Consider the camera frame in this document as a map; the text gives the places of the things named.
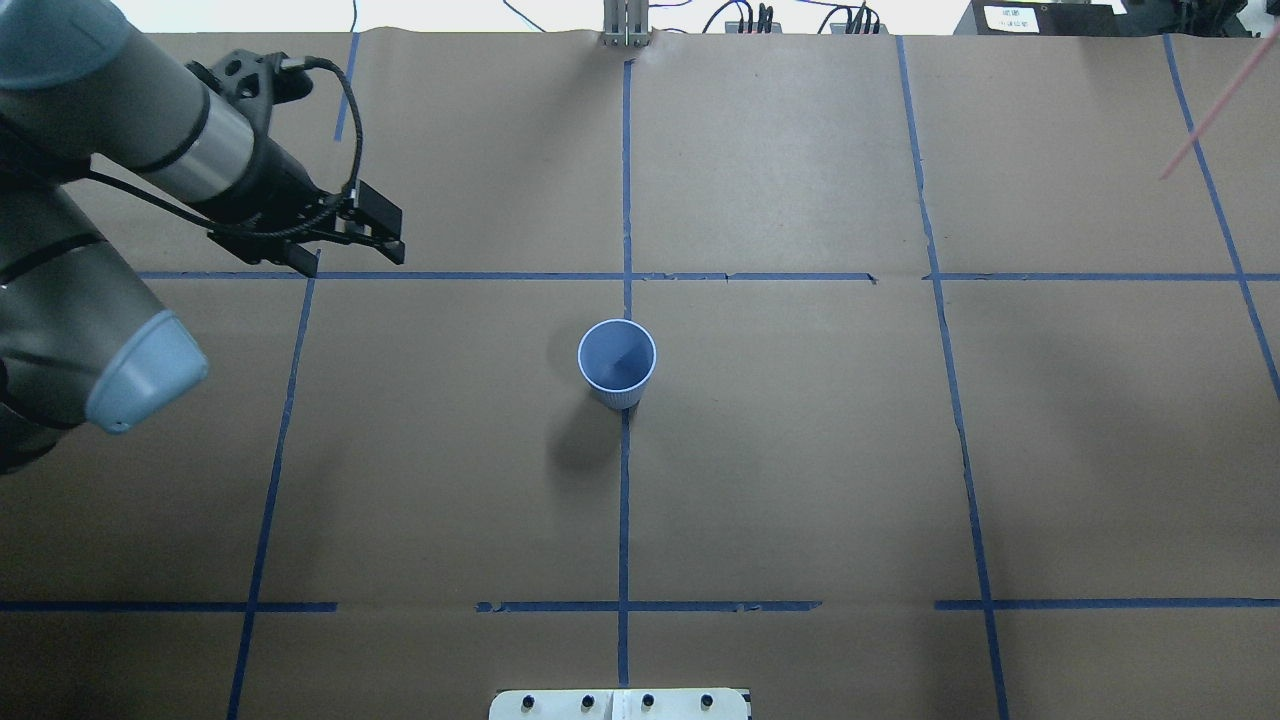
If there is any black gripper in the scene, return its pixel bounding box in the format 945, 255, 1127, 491
206, 172, 406, 279

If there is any light blue ribbed cup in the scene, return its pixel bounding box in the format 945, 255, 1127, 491
576, 318, 659, 413

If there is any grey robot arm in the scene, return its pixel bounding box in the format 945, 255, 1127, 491
1, 1, 406, 474

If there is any black power strip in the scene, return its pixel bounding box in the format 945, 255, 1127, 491
703, 1, 890, 36

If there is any black labelled box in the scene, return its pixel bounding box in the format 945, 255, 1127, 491
952, 1, 1123, 37

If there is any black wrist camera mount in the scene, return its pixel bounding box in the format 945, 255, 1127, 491
184, 49, 314, 108

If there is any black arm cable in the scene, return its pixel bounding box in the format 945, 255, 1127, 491
0, 56, 364, 291

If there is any aluminium frame post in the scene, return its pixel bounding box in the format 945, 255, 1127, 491
600, 0, 652, 47

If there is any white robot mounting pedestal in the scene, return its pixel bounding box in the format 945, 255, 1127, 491
488, 687, 753, 719

